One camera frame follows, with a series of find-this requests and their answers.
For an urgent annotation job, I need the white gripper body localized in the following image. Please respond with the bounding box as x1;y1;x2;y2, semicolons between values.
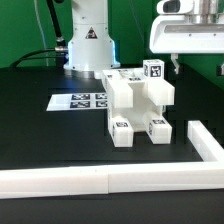
149;15;224;54

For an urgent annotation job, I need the white tagged cube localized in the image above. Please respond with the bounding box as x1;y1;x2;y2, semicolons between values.
143;59;164;78

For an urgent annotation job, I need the white chair back frame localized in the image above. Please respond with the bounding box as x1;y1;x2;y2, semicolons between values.
101;68;175;108

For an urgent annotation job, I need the white chair seat plate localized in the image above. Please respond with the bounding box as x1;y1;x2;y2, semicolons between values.
107;99;163;132

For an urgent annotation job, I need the white tag sheet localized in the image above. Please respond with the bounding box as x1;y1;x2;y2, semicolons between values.
47;92;107;111

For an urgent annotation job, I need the white U-shaped fence rail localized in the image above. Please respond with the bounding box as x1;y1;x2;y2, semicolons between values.
0;121;224;199

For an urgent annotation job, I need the black cable on base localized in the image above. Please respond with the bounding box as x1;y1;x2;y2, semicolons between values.
9;0;69;69

